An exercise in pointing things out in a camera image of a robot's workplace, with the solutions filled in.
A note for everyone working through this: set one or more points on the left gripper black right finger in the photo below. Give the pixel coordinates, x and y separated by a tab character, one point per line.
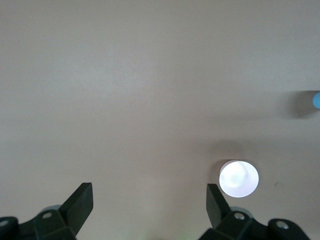
225	225

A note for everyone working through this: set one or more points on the blue plastic cup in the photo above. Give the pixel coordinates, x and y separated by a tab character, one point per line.
317	100

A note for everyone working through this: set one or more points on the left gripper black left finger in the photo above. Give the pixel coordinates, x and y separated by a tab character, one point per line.
72	212

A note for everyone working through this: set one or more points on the pink bowl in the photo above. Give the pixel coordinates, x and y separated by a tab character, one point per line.
238	178

